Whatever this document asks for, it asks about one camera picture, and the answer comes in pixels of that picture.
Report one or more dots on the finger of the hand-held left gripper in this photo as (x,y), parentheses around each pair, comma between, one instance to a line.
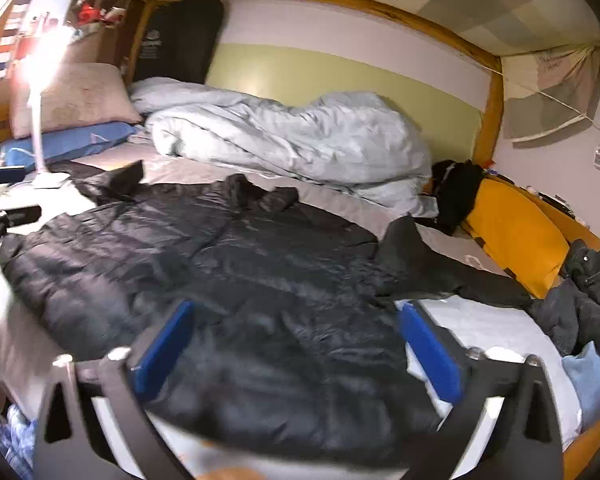
(20,214)
(7,174)

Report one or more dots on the black garment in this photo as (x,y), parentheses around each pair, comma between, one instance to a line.
(460,190)

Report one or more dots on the blue pillow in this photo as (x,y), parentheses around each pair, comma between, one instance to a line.
(80,142)

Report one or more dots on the dark grey clothes pile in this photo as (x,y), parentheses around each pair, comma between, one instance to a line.
(575,315)

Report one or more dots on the plaid cloth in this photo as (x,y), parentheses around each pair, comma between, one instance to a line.
(17,440)

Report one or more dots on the striped cloth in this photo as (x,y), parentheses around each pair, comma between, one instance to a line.
(10,50)

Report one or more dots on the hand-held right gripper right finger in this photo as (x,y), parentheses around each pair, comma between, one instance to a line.
(430,355)

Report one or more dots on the white desk lamp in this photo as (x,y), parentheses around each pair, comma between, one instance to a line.
(39,150)

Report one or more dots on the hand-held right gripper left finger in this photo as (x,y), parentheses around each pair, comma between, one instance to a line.
(162,347)

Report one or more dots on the light blue cloth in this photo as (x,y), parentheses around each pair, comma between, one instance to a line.
(595,380)

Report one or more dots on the wooden bed frame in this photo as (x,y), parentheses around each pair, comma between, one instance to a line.
(491,110)

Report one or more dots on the beige pillow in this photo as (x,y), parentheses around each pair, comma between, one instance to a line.
(80,100)

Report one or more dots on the black puffer jacket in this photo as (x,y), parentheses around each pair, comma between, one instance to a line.
(230,285)

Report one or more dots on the red and white hanging clothes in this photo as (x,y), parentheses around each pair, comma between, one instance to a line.
(92,7)

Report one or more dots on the light grey duvet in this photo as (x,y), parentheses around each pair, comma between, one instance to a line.
(305,140)

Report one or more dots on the bundled checkered curtain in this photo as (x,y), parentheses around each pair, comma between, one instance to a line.
(550,95)

